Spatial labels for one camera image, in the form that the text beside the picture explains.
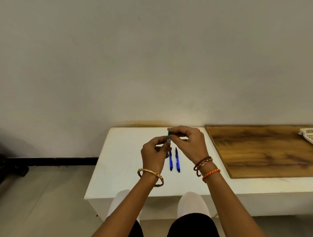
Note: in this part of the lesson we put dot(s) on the black tunic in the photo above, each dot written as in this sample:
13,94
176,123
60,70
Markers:
193,225

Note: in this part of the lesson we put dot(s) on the thin dark leads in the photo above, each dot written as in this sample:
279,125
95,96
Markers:
284,180

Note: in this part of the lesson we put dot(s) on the person's right forearm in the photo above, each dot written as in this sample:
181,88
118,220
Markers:
232,210

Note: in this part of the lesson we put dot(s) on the person's left hand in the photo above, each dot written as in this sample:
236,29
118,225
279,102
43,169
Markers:
152,156

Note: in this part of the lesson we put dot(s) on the white trousers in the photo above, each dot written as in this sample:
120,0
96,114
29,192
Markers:
193,202

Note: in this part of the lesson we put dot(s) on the person's right hand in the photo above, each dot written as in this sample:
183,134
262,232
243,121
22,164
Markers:
193,146

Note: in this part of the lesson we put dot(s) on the black object on floor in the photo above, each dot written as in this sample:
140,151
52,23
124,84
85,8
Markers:
12,166

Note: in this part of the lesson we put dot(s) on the person's left forearm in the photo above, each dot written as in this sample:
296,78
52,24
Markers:
124,210

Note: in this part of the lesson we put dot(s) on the black skirting strip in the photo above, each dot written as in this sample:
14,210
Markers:
53,161

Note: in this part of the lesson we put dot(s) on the gold bangle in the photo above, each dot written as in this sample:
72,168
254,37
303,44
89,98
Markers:
150,171

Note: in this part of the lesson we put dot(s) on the wooden board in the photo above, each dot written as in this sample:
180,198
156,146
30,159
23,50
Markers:
261,151

